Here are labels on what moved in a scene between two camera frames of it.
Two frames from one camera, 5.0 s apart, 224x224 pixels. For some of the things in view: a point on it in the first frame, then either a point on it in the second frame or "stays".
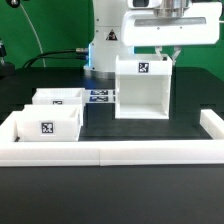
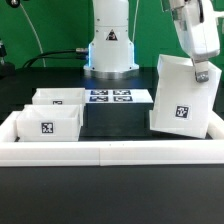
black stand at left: [7, 70] stays
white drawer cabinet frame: [142, 86] to [182, 104]
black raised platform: [99, 123] stays
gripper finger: [158, 50] to [201, 70]
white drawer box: [49, 123] stays
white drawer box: [59, 97] stays
